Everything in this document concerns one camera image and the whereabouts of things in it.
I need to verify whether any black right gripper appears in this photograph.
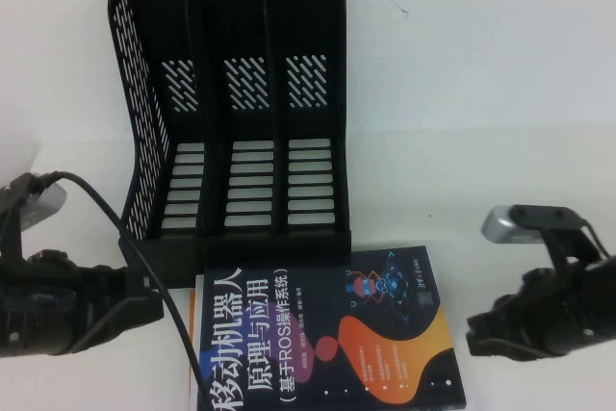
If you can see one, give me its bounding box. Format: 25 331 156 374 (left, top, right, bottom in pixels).
465 256 586 360

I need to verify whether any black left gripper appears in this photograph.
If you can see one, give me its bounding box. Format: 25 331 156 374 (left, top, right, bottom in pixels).
23 236 167 355

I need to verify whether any dark mobile robot book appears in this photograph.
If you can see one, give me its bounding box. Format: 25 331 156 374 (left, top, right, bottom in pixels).
193 244 469 411

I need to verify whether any white car suspension book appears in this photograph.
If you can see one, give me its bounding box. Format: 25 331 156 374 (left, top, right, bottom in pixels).
425 244 473 407

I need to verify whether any orange-edged book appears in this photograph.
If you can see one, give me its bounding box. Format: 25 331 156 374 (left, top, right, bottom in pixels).
188 289 199 411

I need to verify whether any black three-slot book stand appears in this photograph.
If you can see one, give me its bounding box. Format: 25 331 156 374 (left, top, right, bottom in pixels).
104 0 355 290

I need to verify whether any black left camera cable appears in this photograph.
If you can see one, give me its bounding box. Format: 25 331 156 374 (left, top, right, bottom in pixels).
36 169 206 411

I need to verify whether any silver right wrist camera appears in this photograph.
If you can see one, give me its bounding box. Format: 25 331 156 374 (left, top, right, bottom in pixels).
481 204 587 245

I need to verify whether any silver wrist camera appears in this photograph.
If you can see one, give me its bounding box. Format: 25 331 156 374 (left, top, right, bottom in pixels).
481 204 587 245
18 181 67 230

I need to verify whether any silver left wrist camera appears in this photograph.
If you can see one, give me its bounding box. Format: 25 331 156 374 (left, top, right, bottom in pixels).
18 181 67 230

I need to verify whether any black left camera bracket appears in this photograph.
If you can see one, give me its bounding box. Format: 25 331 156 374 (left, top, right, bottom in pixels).
0 171 49 259

